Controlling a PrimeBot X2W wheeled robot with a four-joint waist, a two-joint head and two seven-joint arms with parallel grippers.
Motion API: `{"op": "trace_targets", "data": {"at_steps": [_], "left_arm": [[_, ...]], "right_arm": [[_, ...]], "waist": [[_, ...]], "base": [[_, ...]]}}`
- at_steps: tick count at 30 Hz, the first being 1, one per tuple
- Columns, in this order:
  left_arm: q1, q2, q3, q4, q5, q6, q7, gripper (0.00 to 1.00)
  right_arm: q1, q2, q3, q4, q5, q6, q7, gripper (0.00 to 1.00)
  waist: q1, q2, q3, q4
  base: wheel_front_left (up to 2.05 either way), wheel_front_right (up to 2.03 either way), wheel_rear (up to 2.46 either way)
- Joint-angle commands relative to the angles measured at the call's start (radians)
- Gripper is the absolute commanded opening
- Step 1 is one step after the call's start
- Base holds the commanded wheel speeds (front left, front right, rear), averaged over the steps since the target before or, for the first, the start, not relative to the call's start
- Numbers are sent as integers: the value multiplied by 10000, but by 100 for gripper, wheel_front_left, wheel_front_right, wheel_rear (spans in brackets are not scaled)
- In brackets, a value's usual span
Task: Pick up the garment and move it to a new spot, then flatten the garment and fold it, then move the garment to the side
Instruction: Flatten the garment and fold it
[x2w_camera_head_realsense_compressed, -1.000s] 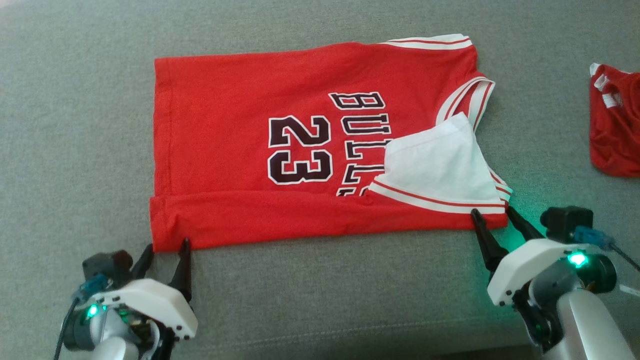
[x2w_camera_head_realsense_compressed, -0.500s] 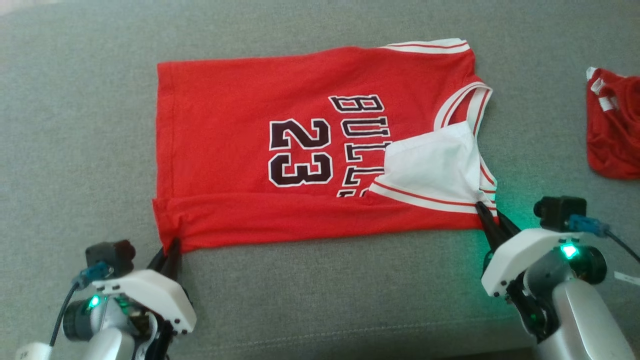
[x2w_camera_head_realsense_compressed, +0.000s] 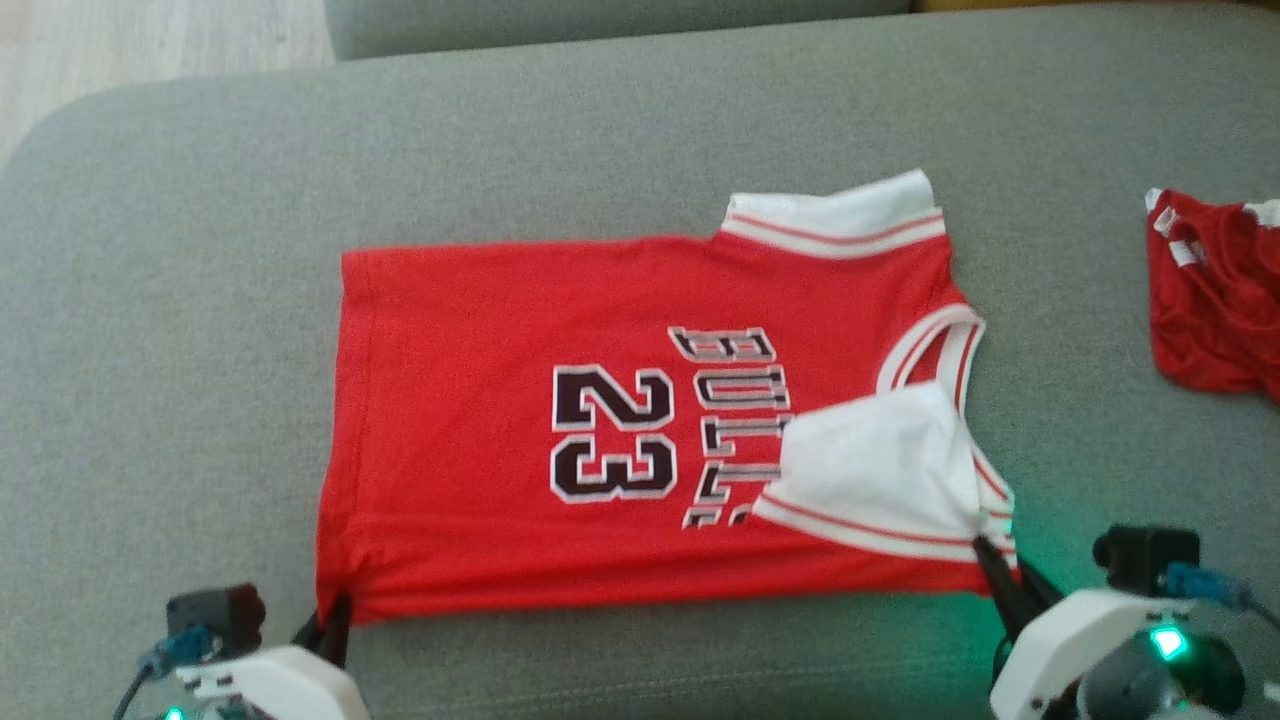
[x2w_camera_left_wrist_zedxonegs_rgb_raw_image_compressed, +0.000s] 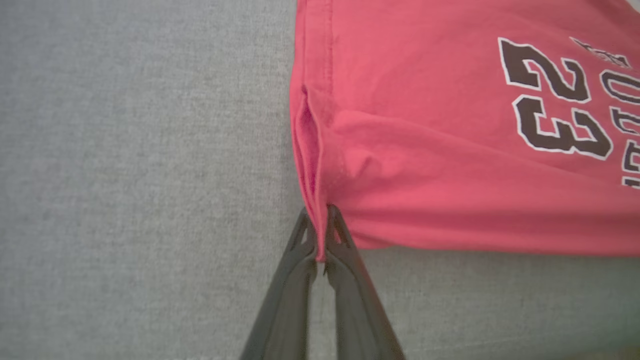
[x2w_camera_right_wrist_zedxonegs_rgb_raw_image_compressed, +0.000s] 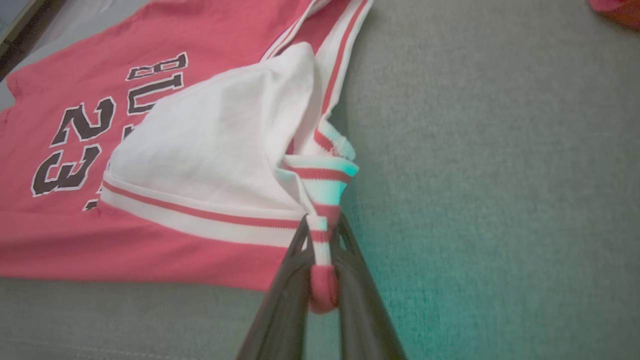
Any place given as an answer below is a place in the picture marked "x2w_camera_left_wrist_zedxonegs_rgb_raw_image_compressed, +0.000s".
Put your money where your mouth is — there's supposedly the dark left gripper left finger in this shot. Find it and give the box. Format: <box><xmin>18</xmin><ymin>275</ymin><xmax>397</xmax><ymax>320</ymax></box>
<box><xmin>239</xmin><ymin>207</ymin><xmax>319</xmax><ymax>360</ymax></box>

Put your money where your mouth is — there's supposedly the red white number jersey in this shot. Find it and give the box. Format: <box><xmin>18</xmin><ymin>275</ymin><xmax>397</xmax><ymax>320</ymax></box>
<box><xmin>288</xmin><ymin>0</ymin><xmax>640</xmax><ymax>264</ymax></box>

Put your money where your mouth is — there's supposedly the grey fabric sofa seat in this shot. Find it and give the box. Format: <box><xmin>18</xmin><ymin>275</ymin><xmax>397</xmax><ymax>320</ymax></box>
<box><xmin>0</xmin><ymin>0</ymin><xmax>640</xmax><ymax>360</ymax></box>

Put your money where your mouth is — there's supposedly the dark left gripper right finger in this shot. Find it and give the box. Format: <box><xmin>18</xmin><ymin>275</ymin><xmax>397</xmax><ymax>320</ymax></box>
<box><xmin>323</xmin><ymin>203</ymin><xmax>407</xmax><ymax>360</ymax></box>

